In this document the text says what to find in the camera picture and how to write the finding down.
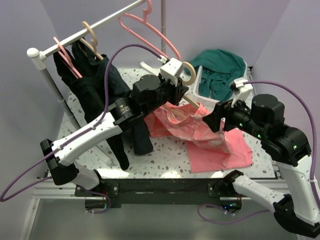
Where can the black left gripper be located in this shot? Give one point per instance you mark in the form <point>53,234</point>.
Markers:
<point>178,91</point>

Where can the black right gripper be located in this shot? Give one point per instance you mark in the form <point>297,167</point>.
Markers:
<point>213,117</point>

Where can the pink patterned shorts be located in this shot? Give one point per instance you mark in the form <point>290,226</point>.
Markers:
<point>185,123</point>

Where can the beige plastic hanger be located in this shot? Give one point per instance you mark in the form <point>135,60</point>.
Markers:
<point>190,81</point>

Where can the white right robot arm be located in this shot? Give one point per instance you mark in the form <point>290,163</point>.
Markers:
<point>296,211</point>

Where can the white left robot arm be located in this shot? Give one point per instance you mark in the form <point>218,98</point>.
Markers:
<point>147,95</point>

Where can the black shorts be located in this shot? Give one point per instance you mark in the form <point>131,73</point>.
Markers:
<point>87,64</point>

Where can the beige hanger with black garment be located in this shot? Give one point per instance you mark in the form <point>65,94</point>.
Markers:
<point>92,44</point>

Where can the pink hanger with black garment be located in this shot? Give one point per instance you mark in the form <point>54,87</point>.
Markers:
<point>67,59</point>

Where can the teal green garment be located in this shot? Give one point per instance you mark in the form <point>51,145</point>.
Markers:
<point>219,69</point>

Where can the plain pink folded cloth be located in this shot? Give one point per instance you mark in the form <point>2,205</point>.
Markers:
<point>234,153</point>

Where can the black trousers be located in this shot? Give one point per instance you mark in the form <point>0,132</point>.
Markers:
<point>116,89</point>

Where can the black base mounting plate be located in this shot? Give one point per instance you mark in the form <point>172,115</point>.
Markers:
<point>169,191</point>

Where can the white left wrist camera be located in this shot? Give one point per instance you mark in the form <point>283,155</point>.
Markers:
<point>172,70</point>

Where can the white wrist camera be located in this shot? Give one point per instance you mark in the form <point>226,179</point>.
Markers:
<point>241,88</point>
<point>172,70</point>

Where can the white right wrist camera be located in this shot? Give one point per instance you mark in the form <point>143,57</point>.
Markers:
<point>241,88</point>

